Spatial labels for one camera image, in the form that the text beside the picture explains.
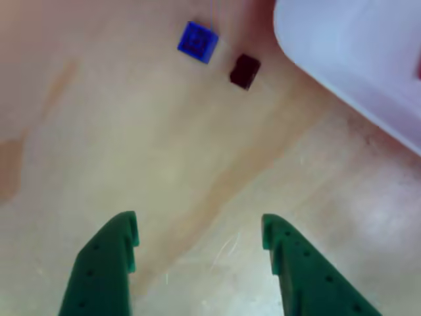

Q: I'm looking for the small black lego brick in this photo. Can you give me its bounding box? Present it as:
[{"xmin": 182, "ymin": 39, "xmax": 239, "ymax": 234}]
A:
[{"xmin": 229, "ymin": 54, "xmax": 262, "ymax": 92}]

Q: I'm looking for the small blue lego brick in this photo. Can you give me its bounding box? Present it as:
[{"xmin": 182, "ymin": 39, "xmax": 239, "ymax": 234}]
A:
[{"xmin": 177, "ymin": 21, "xmax": 220, "ymax": 65}]

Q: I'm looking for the white plastic bin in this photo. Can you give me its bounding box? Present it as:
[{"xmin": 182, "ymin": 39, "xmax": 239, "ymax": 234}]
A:
[{"xmin": 272, "ymin": 0, "xmax": 421, "ymax": 151}]

